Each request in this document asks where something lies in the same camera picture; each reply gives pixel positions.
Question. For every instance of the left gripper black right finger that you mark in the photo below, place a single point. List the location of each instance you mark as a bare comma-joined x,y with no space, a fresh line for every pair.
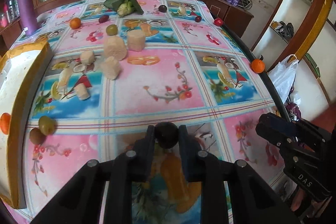
201,166

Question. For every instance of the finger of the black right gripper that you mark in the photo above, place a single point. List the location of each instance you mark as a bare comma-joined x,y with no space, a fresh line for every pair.
275,130

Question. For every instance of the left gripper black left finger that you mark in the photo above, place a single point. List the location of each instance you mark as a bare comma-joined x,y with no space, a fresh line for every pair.
131,166

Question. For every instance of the dark round plum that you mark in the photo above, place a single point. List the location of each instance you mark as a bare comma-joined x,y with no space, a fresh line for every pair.
166,134

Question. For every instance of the orange tangerine table edge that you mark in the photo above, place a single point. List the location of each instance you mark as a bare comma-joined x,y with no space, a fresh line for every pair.
258,66

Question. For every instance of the green olive fruit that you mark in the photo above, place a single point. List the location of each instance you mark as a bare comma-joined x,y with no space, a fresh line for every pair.
47,125

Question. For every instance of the brown round fruit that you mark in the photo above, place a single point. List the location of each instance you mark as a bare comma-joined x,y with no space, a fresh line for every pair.
36,136

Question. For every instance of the orange tangerine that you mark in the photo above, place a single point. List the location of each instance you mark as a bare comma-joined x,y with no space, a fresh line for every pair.
75,23
5,123

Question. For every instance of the person right hand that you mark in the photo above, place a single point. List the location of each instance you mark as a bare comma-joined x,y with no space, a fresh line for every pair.
297,200

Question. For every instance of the white plastic bag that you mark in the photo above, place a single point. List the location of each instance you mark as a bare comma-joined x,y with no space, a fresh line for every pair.
283,76

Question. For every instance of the beige cake block front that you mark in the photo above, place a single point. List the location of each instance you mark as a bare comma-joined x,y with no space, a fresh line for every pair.
111,68

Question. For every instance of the colourful fruit print tablecloth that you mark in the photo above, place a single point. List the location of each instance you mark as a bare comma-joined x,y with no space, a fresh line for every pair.
189,73

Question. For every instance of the small beige cake cube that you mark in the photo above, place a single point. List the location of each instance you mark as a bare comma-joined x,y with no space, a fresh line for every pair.
87,57

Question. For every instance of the red cherry tomato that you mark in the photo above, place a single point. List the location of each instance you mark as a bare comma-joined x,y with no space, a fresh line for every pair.
218,22

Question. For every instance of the large beige cake cylinder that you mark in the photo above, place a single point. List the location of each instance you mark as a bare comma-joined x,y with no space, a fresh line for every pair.
114,46

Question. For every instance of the small dark red fruit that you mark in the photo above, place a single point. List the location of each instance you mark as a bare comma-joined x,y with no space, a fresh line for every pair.
198,18

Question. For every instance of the green grape fruit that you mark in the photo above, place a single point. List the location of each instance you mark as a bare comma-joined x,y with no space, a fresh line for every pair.
111,30

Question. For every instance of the white foam tray yellow tape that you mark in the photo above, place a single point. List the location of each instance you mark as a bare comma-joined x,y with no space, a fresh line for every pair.
22,69

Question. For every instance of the red date fruit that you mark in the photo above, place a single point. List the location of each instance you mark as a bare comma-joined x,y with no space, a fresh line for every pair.
103,18

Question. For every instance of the leaf wrapped vegetable bundle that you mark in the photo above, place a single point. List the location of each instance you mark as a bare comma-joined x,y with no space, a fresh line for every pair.
124,7

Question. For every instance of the dark plum far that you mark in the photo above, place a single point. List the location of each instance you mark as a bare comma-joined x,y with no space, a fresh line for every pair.
162,8

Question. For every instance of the purple thermos bottle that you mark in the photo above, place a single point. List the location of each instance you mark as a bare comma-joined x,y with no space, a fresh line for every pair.
28,17

